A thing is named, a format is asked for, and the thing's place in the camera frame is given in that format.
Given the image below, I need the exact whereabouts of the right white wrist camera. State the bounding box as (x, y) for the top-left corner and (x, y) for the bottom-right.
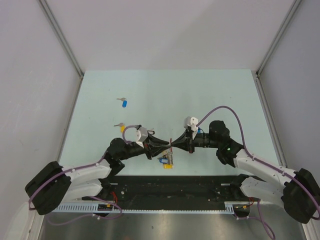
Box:
(183, 116), (199, 139)

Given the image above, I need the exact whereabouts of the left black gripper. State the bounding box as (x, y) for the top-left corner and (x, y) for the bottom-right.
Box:
(118, 131), (170, 161)

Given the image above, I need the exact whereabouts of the white slotted cable duct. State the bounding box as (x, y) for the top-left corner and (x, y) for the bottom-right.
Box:
(52, 202), (235, 215)

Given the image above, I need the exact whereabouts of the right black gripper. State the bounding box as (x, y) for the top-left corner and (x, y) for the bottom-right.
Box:
(171, 128), (220, 154)

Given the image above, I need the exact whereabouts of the right aluminium corner post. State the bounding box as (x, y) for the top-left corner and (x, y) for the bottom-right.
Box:
(254, 0), (303, 76)

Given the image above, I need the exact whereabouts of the red-handled metal key holder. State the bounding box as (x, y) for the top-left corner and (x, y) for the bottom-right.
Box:
(167, 138), (174, 167)

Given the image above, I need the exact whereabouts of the key with black tag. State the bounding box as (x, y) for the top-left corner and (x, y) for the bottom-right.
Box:
(147, 129), (155, 135)

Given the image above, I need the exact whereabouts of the key with yellow tag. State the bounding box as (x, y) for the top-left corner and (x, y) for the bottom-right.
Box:
(114, 122), (126, 133)

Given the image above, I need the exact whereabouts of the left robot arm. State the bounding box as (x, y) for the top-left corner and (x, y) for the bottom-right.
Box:
(25, 135), (170, 215)

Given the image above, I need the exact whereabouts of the aluminium corner post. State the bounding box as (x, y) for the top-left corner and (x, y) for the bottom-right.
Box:
(254, 0), (303, 76)
(37, 0), (85, 78)

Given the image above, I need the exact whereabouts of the left aluminium corner post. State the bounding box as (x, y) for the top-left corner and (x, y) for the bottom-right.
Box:
(37, 0), (85, 78)

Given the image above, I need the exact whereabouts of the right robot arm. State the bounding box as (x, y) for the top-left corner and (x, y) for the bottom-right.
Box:
(171, 120), (320, 224)

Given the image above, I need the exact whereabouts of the blue tag on holder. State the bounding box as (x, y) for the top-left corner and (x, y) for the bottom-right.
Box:
(158, 156), (169, 165)

